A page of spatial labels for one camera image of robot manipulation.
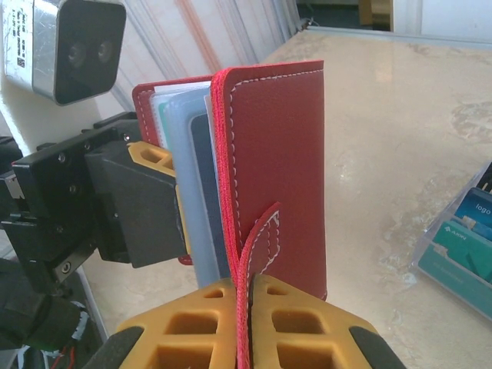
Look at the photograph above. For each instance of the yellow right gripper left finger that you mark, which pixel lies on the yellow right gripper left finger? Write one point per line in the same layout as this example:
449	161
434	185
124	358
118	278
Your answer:
225	338

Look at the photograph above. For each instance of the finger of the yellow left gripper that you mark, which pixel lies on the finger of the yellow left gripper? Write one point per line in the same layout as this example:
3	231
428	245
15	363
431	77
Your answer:
134	207
167	163

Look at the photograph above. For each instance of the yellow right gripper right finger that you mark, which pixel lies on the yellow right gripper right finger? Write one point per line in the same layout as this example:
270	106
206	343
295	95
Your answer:
263	338

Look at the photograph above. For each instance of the dark VIP card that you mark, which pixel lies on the dark VIP card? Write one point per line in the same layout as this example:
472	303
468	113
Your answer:
205	192

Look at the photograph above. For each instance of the red leather card holder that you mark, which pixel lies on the red leather card holder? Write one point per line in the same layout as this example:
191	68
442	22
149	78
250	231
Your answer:
280	173

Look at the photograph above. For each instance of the clear acrylic card tray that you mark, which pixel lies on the clear acrylic card tray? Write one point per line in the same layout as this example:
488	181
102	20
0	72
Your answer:
424	250

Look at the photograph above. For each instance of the teal card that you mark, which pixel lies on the teal card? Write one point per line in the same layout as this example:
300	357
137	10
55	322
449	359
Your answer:
478	265
449	269

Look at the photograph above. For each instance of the blue VIP logo card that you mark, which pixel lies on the blue VIP logo card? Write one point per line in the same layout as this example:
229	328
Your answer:
476	209

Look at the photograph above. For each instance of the corrugated translucent side panel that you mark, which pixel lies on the corrugated translucent side panel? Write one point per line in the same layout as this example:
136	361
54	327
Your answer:
230	30

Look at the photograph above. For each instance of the brown wooden door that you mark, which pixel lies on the brown wooden door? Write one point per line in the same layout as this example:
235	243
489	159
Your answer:
374	13

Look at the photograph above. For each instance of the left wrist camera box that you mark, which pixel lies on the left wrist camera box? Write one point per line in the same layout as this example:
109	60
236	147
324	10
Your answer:
88	50

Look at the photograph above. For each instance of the aluminium table edge frame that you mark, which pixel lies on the aluminium table edge frame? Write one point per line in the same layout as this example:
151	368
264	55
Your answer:
384	35

